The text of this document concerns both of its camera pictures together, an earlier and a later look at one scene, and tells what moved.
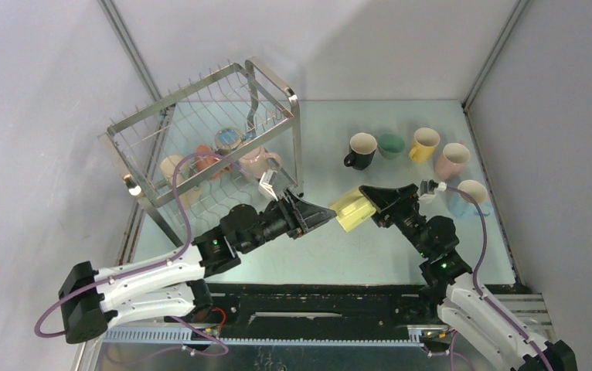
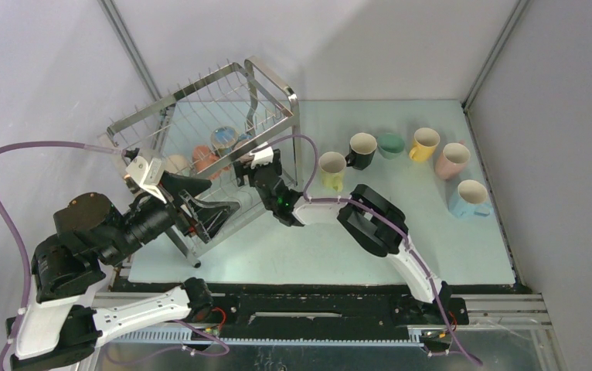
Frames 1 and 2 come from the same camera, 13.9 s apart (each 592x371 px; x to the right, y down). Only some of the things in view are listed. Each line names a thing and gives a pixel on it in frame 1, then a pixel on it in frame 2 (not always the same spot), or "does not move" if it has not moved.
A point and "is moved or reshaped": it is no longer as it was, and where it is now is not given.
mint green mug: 390,146 does not move
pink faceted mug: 450,165 does not move
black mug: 362,147 does not move
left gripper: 301,216 → 209,216
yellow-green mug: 353,209 is moved or reshaped
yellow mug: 425,141 does not move
